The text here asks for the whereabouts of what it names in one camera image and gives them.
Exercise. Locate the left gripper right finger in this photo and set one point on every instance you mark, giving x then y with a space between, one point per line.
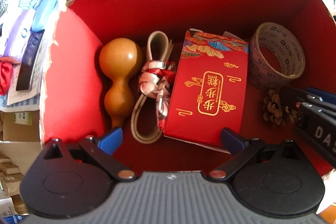
242 150

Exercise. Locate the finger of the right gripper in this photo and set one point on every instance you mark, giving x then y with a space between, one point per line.
316 110
326 96

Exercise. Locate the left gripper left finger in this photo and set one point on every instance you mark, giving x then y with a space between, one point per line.
100 151

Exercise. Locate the brown pine cone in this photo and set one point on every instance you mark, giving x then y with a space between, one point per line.
274 112

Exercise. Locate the beige belt with patterned scarf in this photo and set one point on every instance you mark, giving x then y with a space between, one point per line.
157 76

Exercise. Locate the red gold gift box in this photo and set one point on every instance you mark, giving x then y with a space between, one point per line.
209 89

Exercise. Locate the printed packing tape roll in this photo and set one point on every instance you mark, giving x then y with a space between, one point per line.
284 47

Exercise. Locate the brown wooden gourd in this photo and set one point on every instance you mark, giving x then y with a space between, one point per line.
119 60

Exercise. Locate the brown cardboard boxes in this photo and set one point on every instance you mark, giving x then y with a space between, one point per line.
20 145

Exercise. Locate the black blue flat pouch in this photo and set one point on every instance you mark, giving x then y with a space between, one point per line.
25 77

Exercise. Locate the red cloth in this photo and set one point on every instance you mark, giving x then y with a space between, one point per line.
6 73

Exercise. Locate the pile of clothes and bags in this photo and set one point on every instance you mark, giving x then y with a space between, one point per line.
18 19

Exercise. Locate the large red cardboard box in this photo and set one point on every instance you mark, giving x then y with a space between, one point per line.
71 102

